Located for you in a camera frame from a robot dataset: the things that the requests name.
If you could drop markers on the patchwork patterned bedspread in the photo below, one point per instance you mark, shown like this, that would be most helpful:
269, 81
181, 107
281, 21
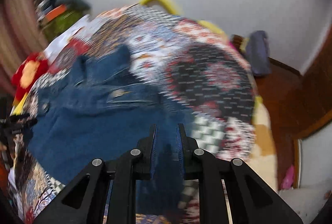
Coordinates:
188, 64

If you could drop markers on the yellow plush pillow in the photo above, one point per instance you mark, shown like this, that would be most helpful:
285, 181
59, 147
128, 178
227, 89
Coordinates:
170, 7

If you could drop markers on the red orange plush blanket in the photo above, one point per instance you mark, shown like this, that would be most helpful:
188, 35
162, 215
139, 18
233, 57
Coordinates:
35, 65

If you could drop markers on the brown wooden door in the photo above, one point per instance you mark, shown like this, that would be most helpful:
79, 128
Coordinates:
298, 104

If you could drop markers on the pile of clutter clothes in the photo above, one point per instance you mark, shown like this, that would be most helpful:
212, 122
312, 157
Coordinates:
56, 16

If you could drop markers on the cream orange fleece blanket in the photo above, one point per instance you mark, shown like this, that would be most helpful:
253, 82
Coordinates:
263, 158

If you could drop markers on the blue denim jacket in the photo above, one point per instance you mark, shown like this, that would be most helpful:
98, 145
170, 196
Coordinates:
100, 110

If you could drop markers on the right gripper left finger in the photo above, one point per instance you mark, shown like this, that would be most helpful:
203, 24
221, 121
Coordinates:
104, 191

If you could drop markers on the pink small object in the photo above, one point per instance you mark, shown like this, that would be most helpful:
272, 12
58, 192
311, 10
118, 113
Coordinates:
288, 180

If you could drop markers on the striped maroon curtain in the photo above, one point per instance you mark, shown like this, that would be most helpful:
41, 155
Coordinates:
20, 36

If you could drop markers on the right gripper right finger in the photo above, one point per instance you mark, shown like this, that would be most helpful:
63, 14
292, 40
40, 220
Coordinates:
230, 191

